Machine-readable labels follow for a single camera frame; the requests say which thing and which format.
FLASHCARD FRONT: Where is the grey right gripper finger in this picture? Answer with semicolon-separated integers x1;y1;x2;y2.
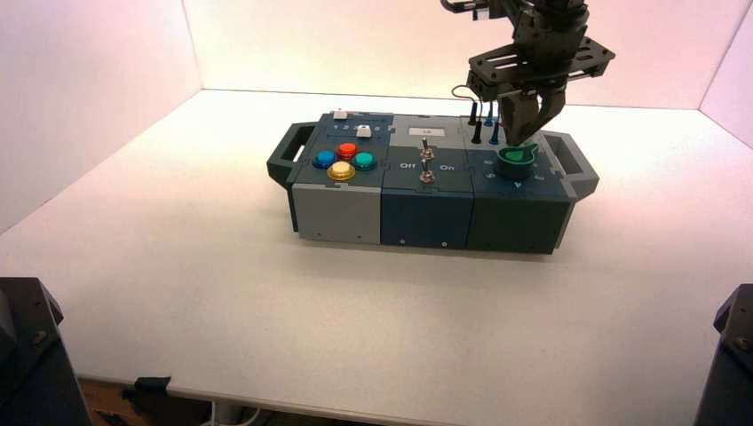
501;93;540;147
538;86;567;137

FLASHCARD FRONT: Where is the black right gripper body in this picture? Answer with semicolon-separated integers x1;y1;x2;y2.
467;8;616;102

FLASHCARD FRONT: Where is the green and black rotary knob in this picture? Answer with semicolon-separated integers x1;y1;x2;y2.
493;142;540;180

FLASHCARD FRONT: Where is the teal and grey control box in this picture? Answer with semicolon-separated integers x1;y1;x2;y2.
266;109;600;255

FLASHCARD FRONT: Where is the black table clamp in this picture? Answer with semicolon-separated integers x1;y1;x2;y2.
120;375;173;426

